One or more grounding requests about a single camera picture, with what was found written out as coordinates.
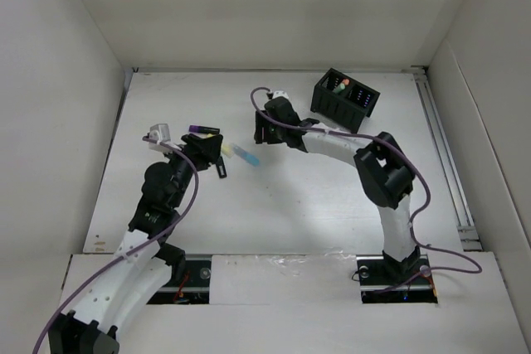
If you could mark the blue pastel highlighter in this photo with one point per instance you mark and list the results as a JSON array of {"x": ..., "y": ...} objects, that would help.
[{"x": 246, "y": 156}]

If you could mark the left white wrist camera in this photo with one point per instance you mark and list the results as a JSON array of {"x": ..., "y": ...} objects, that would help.
[{"x": 159, "y": 139}]

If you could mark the yellow pastel highlighter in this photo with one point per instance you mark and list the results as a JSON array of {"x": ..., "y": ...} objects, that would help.
[{"x": 227, "y": 150}]

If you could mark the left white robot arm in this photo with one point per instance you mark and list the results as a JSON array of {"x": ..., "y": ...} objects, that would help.
[{"x": 95, "y": 317}]

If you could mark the black two-compartment organizer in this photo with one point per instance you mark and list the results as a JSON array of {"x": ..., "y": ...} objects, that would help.
[{"x": 349, "y": 108}]

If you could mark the green pastel highlighter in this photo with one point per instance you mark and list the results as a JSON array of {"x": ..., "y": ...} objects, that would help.
[{"x": 338, "y": 89}]

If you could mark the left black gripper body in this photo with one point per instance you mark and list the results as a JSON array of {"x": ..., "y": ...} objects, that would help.
[{"x": 202, "y": 159}]

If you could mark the black purple-capped marker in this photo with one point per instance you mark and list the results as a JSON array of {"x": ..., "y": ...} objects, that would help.
[{"x": 203, "y": 129}]

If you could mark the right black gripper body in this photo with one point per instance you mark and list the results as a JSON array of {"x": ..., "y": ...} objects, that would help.
[{"x": 273, "y": 133}]

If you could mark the aluminium side rail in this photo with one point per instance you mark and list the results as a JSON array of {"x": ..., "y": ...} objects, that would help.
[{"x": 465, "y": 226}]

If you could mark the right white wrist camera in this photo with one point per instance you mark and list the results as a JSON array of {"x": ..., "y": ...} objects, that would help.
[{"x": 277, "y": 94}]

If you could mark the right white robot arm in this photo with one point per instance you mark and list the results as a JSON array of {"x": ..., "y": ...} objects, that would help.
[{"x": 386, "y": 179}]

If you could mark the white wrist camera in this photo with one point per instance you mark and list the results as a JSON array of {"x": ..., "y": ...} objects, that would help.
[
  {"x": 159, "y": 139},
  {"x": 277, "y": 94}
]

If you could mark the black green-capped highlighter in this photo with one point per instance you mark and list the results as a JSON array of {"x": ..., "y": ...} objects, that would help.
[{"x": 221, "y": 168}]

